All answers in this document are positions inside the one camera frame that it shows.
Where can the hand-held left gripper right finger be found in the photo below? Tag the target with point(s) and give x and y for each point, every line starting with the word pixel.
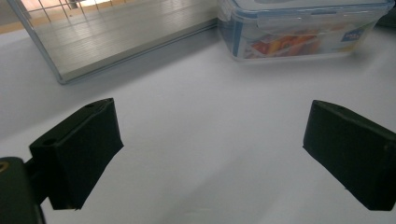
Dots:
pixel 355 155

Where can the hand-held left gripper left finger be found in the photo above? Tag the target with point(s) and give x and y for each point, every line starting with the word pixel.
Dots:
pixel 74 155

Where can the clear rectangular food container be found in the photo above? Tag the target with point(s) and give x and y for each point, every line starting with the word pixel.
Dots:
pixel 295 34

